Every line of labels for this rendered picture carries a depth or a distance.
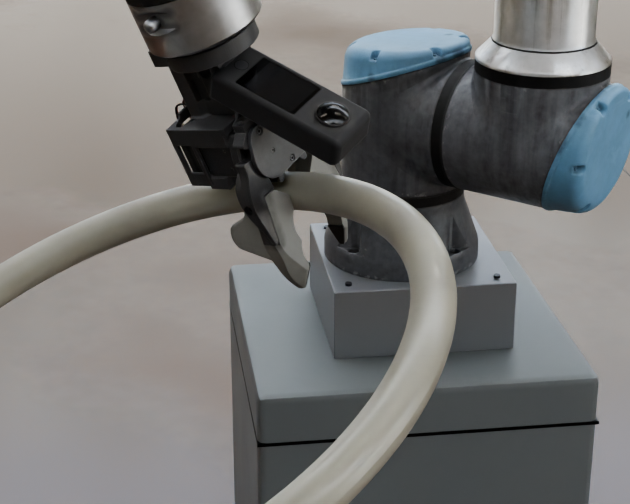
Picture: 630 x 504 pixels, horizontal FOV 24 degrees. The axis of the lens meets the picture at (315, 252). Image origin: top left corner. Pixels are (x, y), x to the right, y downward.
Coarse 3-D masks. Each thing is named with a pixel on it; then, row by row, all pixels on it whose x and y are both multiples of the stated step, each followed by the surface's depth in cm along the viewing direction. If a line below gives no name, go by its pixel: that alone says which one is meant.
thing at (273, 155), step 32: (256, 32) 106; (160, 64) 109; (192, 64) 105; (224, 64) 107; (192, 96) 110; (192, 128) 110; (224, 128) 107; (256, 128) 107; (192, 160) 112; (224, 160) 110; (256, 160) 107; (288, 160) 110
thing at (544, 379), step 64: (512, 256) 202; (256, 320) 182; (320, 320) 182; (256, 384) 167; (320, 384) 166; (448, 384) 166; (512, 384) 167; (576, 384) 168; (256, 448) 167; (320, 448) 166; (448, 448) 169; (512, 448) 170; (576, 448) 171
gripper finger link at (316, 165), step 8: (296, 160) 114; (304, 160) 113; (312, 160) 113; (320, 160) 113; (288, 168) 116; (296, 168) 114; (304, 168) 113; (312, 168) 113; (320, 168) 114; (328, 168) 114; (328, 216) 117; (336, 216) 116; (328, 224) 117; (336, 224) 116; (344, 224) 116; (336, 232) 117; (344, 232) 117; (344, 240) 118
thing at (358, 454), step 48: (192, 192) 116; (288, 192) 111; (336, 192) 107; (384, 192) 104; (48, 240) 118; (96, 240) 118; (432, 240) 97; (0, 288) 116; (432, 288) 92; (432, 336) 88; (384, 384) 85; (432, 384) 86; (384, 432) 82; (336, 480) 80
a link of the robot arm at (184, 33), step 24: (192, 0) 101; (216, 0) 102; (240, 0) 103; (144, 24) 102; (168, 24) 102; (192, 24) 102; (216, 24) 102; (240, 24) 103; (168, 48) 103; (192, 48) 103
